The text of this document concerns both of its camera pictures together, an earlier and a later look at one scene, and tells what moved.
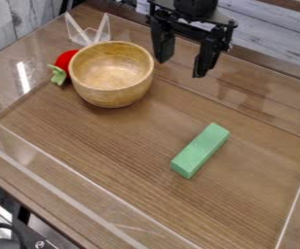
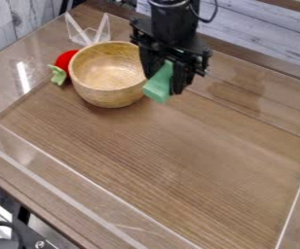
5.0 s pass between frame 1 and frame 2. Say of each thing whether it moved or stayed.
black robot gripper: moved
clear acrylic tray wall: stayed
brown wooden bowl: stayed
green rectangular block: moved
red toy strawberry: stayed
